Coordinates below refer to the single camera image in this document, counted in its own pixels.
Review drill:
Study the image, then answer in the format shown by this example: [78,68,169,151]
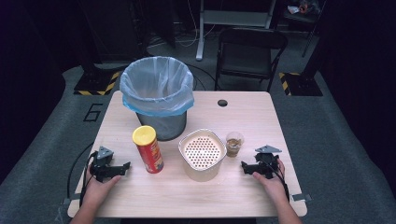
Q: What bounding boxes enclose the white desk frame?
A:
[194,0,278,62]

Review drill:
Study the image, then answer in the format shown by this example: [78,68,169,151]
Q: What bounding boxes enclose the dark side table with clutter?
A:
[282,0,326,24]

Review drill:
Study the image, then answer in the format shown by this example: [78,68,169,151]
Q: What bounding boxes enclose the black floor cable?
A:
[186,63,220,91]

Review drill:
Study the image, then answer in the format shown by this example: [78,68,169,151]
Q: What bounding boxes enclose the person's left hand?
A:
[82,165,122,209]

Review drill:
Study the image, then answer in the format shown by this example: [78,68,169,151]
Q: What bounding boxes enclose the left hand-held gripper black cable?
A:
[66,141,98,209]

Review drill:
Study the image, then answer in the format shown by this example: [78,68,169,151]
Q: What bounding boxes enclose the white container with perforated strainer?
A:
[177,128,229,183]

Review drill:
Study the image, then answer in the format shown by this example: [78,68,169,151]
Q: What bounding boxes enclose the right hand-held gripper black cable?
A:
[262,158,291,203]

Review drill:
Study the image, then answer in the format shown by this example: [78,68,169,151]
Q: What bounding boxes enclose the black base plate hazard stripes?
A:
[277,71,324,97]
[73,69,122,97]

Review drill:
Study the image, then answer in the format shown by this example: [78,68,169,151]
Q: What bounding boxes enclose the clear plastic cup brown liquid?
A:
[225,131,246,159]

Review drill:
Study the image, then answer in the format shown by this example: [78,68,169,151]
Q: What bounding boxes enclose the person's right hand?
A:
[252,159,290,204]

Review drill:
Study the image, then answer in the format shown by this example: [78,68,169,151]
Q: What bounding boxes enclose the white floor cables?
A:
[148,0,218,49]

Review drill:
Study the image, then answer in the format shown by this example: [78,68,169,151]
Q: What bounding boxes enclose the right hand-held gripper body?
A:
[254,145,283,180]

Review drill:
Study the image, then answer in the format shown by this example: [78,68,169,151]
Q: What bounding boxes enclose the grey tape strip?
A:
[291,192,313,203]
[61,193,82,207]

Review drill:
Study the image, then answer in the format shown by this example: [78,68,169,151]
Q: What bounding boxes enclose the black mesh trash bin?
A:
[135,109,189,142]

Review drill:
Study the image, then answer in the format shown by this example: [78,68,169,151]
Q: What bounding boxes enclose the translucent blue bin liner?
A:
[119,55,196,118]

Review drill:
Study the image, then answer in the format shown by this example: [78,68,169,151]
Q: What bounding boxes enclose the black cabinet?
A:
[78,0,149,63]

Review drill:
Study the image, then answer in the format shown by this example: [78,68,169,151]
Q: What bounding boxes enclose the hand-held gripper black cable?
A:
[66,141,98,209]
[262,158,291,203]

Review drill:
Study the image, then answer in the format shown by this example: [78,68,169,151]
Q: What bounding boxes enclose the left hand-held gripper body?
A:
[89,146,117,183]

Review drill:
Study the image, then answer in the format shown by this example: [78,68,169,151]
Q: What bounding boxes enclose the black folding chair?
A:
[214,26,290,93]

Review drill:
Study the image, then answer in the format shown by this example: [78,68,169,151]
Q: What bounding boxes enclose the red chips can yellow lid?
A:
[132,124,165,175]

